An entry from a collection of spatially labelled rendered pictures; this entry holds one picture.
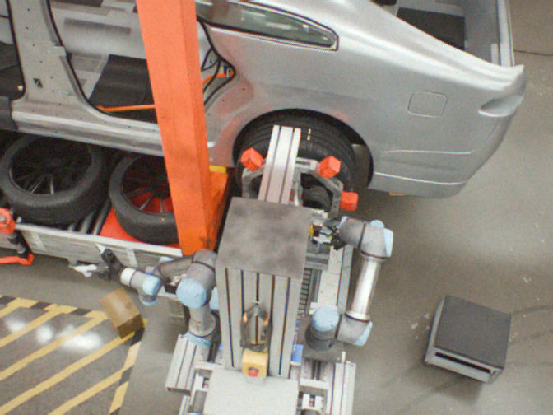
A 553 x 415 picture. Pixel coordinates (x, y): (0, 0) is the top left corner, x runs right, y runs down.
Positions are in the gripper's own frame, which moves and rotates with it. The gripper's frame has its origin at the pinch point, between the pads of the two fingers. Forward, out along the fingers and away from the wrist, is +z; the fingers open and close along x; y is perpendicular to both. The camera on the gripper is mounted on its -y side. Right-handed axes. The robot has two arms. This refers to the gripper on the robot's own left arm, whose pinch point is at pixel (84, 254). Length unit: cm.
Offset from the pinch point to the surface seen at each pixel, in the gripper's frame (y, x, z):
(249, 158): -1, 89, -38
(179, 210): 16, 54, -16
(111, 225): 87, 78, 49
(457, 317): 77, 102, -169
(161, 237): 77, 77, 11
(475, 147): -16, 136, -142
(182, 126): -46, 47, -23
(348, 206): 24, 105, -91
